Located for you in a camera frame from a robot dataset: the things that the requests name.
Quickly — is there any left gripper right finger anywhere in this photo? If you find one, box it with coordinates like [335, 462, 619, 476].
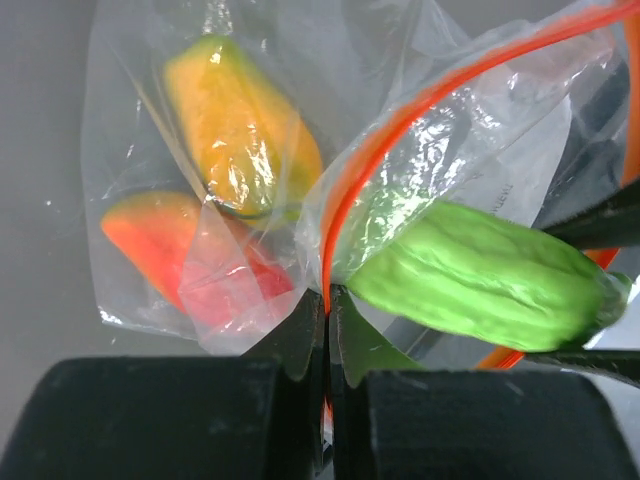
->
[329, 286, 639, 479]

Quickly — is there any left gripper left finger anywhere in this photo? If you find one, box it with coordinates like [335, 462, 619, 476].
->
[1, 292, 325, 479]

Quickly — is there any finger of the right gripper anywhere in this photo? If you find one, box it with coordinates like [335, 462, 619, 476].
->
[543, 179, 640, 250]
[524, 349, 640, 388]

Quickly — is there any fake green cucumber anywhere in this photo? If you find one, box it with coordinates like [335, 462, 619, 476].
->
[346, 202, 633, 352]

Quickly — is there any fake orange yellow mango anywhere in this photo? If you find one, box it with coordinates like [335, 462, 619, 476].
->
[163, 35, 324, 225]

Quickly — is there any clear zip bag red seal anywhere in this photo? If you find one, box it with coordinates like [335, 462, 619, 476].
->
[81, 1, 639, 356]

